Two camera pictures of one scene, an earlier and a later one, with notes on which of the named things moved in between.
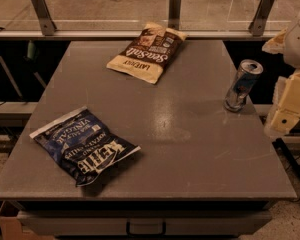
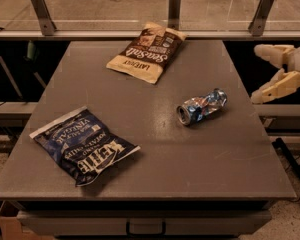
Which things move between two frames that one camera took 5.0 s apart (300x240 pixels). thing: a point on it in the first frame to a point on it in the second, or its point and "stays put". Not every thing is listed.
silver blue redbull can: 248,73 to 196,109
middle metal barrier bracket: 174,9 stays put
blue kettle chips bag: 83,146 stays put
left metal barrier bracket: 39,4 stays put
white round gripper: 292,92 to 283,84
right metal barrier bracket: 267,0 stays put
